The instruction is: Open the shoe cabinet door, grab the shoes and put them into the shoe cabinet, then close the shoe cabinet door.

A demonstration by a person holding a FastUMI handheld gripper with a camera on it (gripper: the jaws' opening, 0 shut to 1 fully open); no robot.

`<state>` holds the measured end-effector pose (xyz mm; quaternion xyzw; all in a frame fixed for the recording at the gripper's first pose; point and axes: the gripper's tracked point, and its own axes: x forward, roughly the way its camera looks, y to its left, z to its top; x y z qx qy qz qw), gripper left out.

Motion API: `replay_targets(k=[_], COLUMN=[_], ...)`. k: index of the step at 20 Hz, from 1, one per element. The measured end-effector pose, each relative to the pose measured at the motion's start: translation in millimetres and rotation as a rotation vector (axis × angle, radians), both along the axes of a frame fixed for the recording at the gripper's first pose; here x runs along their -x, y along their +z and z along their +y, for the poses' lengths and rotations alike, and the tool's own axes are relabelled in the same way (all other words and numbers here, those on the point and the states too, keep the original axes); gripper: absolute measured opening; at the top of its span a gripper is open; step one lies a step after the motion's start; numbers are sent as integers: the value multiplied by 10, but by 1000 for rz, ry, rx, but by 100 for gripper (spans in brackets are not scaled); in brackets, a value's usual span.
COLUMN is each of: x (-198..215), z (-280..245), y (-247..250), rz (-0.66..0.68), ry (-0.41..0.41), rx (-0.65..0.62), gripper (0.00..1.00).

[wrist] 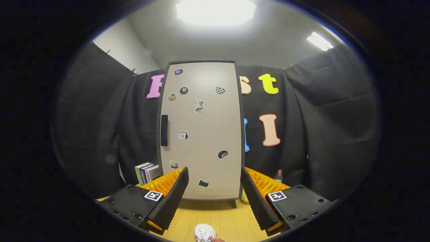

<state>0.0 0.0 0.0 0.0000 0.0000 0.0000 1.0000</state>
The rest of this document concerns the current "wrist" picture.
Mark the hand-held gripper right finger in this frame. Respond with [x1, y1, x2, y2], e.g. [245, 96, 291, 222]
[240, 166, 333, 237]

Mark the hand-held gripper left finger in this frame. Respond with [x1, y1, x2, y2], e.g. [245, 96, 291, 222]
[97, 167, 189, 236]

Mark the white canvas shoe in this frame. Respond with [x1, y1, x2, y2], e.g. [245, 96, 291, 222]
[194, 224, 216, 242]

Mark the beige shoe cabinet door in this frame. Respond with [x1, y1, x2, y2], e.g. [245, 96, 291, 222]
[161, 62, 241, 200]

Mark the dark grey shoe cabinet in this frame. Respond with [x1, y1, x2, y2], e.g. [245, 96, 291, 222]
[156, 60, 246, 208]

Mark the white and grey book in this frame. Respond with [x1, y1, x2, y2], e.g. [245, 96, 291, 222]
[145, 165, 160, 184]

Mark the green and white book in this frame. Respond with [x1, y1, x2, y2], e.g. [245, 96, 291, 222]
[135, 162, 150, 185]

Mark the black backdrop cloth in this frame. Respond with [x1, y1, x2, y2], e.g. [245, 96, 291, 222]
[54, 40, 382, 202]

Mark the small ceiling light strip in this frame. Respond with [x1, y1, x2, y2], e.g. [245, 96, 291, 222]
[306, 31, 335, 51]

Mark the large ceiling light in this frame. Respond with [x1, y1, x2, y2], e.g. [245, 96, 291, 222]
[175, 0, 256, 27]

